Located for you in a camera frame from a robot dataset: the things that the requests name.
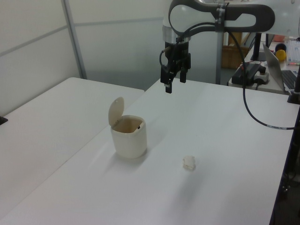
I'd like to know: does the black monitor stand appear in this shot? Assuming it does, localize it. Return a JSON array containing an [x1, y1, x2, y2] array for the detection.
[[250, 32, 267, 61]]

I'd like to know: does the crumpled white paper trash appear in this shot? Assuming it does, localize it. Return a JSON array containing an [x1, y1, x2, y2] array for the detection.
[[182, 154, 197, 172]]

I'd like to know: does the grey partition post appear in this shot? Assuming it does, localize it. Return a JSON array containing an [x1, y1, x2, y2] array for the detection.
[[62, 0, 88, 80]]

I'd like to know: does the grey emergency stop button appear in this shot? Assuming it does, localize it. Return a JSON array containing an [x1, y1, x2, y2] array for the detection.
[[254, 69, 270, 86]]

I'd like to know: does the grey laptop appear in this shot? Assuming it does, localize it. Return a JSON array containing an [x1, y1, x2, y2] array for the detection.
[[262, 43, 300, 92]]

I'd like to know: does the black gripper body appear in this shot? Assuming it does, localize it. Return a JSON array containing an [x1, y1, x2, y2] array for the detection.
[[164, 41, 192, 71]]

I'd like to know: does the yellow ball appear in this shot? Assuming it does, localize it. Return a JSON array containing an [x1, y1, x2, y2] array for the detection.
[[275, 49, 287, 62]]

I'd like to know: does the small white lidded bin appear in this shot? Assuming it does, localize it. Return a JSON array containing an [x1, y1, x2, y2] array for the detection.
[[108, 96, 148, 159]]

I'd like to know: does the black control box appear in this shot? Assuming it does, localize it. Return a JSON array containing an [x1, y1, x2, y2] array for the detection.
[[232, 63, 266, 85]]

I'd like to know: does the grey metal post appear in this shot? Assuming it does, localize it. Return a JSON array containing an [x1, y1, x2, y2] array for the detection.
[[216, 31, 229, 85]]

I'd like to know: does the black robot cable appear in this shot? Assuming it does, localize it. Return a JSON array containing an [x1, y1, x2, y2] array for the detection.
[[226, 30, 295, 130]]

